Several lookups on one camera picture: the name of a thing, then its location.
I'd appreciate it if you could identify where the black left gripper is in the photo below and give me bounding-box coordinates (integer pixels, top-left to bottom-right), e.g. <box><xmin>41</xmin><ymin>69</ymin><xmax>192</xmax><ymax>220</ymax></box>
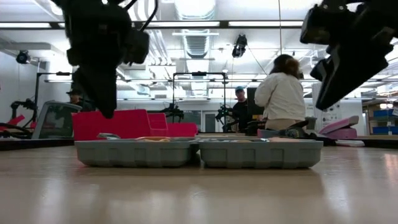
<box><xmin>62</xmin><ymin>4</ymin><xmax>133</xmax><ymax>119</ymax></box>

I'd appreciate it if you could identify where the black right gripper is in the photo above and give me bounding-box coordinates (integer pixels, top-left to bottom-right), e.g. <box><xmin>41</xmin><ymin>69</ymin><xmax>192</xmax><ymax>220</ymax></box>
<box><xmin>299</xmin><ymin>0</ymin><xmax>398</xmax><ymax>111</ymax></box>

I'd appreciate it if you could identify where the grey plastic tool case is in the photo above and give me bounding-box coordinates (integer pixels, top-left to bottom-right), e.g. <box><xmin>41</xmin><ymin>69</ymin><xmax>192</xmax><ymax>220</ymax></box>
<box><xmin>74</xmin><ymin>133</ymin><xmax>325</xmax><ymax>170</ymax></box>

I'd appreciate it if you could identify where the person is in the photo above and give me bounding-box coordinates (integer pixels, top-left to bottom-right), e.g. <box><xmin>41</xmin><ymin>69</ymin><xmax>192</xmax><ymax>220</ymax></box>
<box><xmin>254</xmin><ymin>54</ymin><xmax>308</xmax><ymax>131</ymax></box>
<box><xmin>65</xmin><ymin>88</ymin><xmax>96</xmax><ymax>112</ymax></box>
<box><xmin>231</xmin><ymin>86</ymin><xmax>257</xmax><ymax>133</ymax></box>

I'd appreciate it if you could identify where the white pillar with posters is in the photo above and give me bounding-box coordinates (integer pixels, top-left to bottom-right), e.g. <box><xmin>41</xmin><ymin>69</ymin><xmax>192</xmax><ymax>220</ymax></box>
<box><xmin>310</xmin><ymin>82</ymin><xmax>343</xmax><ymax>133</ymax></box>

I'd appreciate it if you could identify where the red plastic bin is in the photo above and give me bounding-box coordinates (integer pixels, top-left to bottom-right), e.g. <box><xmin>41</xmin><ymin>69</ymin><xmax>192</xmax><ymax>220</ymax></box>
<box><xmin>72</xmin><ymin>108</ymin><xmax>199</xmax><ymax>141</ymax></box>

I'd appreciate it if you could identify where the blue storage bin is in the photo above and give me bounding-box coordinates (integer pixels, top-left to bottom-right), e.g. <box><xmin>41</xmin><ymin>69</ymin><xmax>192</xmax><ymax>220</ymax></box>
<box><xmin>372</xmin><ymin>126</ymin><xmax>398</xmax><ymax>136</ymax></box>
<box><xmin>373</xmin><ymin>108</ymin><xmax>398</xmax><ymax>119</ymax></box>

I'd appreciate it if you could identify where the black ceiling spotlight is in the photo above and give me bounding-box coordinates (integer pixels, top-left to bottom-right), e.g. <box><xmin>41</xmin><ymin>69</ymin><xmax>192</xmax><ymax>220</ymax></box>
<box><xmin>16</xmin><ymin>49</ymin><xmax>31</xmax><ymax>65</ymax></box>

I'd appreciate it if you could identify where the black computer monitor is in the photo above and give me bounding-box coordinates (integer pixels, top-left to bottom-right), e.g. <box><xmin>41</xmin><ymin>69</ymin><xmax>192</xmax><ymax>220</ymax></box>
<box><xmin>246</xmin><ymin>87</ymin><xmax>265</xmax><ymax>116</ymax></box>

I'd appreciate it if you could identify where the black overhead rig bar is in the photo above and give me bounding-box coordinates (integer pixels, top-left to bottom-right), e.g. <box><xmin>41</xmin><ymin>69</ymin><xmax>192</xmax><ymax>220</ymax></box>
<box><xmin>0</xmin><ymin>19</ymin><xmax>305</xmax><ymax>30</ymax></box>

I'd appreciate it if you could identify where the black robot with green light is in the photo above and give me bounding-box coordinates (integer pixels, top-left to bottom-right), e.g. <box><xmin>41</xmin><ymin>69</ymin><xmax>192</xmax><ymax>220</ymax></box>
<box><xmin>214</xmin><ymin>104</ymin><xmax>239</xmax><ymax>134</ymax></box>

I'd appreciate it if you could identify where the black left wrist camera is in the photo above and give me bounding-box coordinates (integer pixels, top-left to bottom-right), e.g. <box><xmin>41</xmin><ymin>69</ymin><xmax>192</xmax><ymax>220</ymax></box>
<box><xmin>123</xmin><ymin>27</ymin><xmax>150</xmax><ymax>65</ymax></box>

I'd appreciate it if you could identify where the black background rig frame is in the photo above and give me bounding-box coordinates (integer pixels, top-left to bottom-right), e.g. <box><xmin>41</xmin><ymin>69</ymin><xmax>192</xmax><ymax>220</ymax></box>
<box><xmin>172</xmin><ymin>71</ymin><xmax>228</xmax><ymax>124</ymax></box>
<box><xmin>33</xmin><ymin>71</ymin><xmax>81</xmax><ymax>121</ymax></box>

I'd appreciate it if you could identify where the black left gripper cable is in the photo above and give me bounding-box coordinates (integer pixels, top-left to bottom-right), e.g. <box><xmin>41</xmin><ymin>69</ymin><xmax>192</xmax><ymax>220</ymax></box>
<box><xmin>124</xmin><ymin>0</ymin><xmax>159</xmax><ymax>32</ymax></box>

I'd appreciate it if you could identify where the black overhead camera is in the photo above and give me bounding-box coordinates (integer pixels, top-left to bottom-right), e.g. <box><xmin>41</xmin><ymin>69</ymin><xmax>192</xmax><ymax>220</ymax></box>
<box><xmin>231</xmin><ymin>33</ymin><xmax>249</xmax><ymax>59</ymax></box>

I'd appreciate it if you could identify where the silver ceiling air duct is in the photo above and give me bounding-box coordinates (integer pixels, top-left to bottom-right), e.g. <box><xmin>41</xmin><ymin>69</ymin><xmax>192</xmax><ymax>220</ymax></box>
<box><xmin>172</xmin><ymin>0</ymin><xmax>220</xmax><ymax>60</ymax></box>

